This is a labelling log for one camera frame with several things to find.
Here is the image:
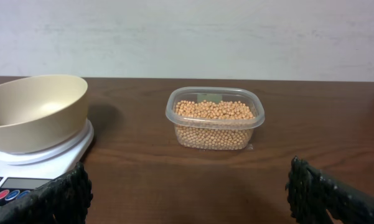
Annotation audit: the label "white digital kitchen scale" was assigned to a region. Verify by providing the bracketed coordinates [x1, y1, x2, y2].
[0, 120, 94, 207]

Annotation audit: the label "yellow soybeans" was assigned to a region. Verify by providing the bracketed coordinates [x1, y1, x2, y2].
[175, 100, 255, 150]

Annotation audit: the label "beige bowl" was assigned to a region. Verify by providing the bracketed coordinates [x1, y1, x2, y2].
[0, 75, 88, 154]

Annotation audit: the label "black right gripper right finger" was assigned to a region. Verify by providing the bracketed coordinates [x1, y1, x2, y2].
[285, 156, 374, 224]

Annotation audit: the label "clear plastic container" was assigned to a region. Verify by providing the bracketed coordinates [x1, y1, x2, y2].
[166, 86, 265, 151]

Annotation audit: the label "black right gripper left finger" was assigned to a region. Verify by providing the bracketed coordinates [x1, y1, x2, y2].
[0, 162, 93, 224]

